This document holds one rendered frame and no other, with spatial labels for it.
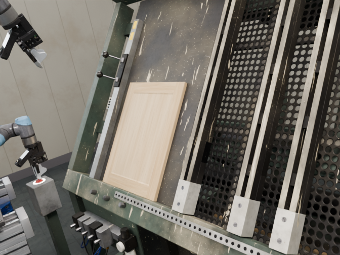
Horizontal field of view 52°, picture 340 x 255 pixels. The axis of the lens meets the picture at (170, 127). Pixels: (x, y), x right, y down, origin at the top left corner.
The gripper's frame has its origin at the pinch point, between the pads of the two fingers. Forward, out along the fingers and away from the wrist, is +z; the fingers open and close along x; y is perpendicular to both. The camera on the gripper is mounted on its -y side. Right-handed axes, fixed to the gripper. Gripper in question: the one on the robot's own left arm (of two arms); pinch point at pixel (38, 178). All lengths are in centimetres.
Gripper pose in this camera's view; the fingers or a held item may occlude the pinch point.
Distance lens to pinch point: 209.7
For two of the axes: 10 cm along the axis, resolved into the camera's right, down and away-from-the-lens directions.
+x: -6.7, -0.9, 7.4
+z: 2.0, 9.4, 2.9
